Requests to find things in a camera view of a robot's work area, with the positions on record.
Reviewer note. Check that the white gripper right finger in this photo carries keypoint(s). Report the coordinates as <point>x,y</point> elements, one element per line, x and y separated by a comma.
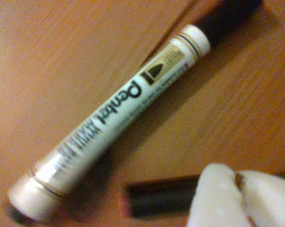
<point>272,203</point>

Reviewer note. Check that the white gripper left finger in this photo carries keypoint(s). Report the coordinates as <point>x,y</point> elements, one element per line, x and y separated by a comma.
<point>216,201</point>

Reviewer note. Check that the white marker with black cap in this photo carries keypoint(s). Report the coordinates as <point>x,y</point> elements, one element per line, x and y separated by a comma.
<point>123,111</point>

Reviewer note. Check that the black pen with red end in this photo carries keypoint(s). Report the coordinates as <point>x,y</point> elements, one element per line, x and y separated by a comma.
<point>161,196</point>

